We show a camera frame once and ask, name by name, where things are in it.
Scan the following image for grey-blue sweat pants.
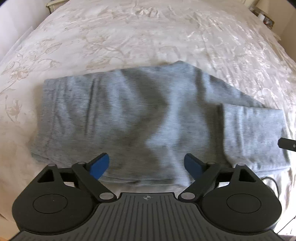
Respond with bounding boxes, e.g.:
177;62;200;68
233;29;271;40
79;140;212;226
30;60;290;187

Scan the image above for cream nightstand with photo frame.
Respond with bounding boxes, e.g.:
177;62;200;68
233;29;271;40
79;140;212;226
248;6;282;42

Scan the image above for cream bedside table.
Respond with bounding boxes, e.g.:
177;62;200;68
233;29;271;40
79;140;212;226
46;0;68;14

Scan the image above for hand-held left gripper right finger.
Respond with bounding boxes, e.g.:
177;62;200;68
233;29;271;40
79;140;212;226
178;153;255;203

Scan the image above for black cable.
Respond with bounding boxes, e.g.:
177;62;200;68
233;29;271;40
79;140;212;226
261;177;281;198

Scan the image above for white embroidered bedspread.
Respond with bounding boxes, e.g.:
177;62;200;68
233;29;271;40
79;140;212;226
0;0;296;220

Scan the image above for dark framed photo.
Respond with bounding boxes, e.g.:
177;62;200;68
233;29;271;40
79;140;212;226
263;17;275;29

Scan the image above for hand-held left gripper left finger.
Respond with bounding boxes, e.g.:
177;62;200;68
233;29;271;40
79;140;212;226
37;152;117;203

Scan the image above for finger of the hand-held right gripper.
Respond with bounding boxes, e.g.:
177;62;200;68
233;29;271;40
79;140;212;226
278;137;296;153

